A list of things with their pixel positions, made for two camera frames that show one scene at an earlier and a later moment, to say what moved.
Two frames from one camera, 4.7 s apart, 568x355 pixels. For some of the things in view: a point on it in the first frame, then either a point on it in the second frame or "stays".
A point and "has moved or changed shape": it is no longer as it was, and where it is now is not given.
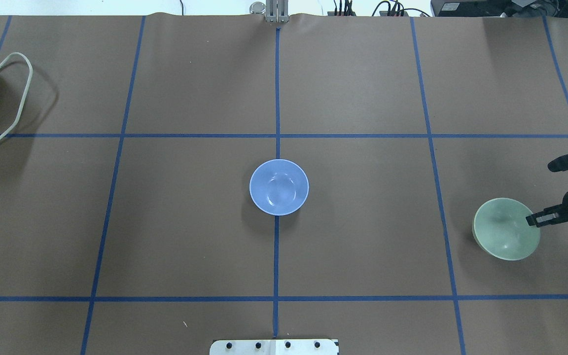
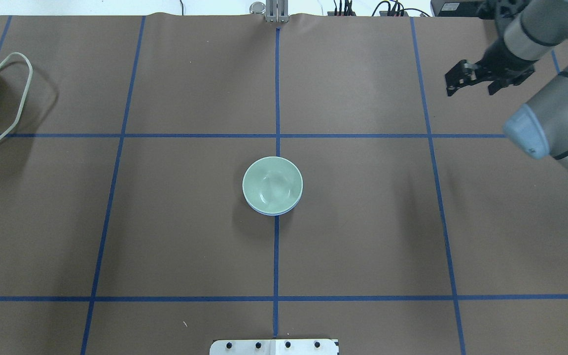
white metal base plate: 274,347 stays
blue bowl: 279,187 has moved or changed shape
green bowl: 500,227 -> 272,185
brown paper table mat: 110,210 stays
